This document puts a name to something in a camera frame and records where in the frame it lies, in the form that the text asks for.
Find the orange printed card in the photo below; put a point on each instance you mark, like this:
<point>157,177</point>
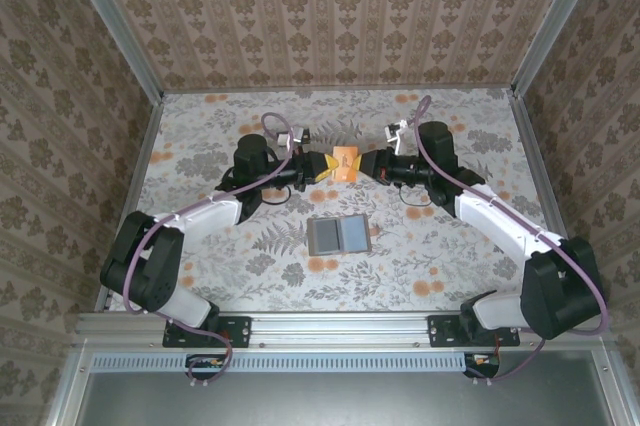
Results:
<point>345,166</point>

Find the dark grey card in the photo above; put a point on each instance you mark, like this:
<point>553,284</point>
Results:
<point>326,236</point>

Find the taupe leather card holder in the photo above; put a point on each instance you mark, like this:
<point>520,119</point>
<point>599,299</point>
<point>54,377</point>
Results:
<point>355,235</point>

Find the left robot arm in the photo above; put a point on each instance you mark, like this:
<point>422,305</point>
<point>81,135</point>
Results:
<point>210,216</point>

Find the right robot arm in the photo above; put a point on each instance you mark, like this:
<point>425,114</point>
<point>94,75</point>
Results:
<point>505,231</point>

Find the floral patterned table cover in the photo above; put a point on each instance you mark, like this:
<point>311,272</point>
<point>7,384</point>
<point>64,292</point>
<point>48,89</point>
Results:
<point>400,276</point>

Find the grey metal sheet panel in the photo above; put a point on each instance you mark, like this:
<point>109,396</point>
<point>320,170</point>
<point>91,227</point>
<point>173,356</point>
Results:
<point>340,401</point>

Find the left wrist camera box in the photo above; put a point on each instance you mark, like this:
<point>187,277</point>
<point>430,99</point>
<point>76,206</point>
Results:
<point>285,138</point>

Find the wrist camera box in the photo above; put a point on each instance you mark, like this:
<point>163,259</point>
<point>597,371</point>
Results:
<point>397,133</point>
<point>285,138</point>

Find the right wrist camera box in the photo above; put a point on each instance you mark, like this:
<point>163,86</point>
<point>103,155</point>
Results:
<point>397,133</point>

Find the thin aluminium table edge rail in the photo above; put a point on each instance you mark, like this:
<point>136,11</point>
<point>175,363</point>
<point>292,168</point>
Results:
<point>340,91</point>

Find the aluminium table side rail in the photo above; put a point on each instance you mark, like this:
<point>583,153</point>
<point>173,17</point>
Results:
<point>131,196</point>
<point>540,171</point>

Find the aluminium extrusion rail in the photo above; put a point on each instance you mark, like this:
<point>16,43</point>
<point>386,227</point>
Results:
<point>340,328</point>

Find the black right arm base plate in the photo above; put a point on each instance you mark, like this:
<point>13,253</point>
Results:
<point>442,331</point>

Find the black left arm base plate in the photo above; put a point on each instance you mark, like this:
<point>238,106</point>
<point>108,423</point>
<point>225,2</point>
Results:
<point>235,331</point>

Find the aluminium frame post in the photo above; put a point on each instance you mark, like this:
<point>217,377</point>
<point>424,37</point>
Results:
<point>554,21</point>
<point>116,21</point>

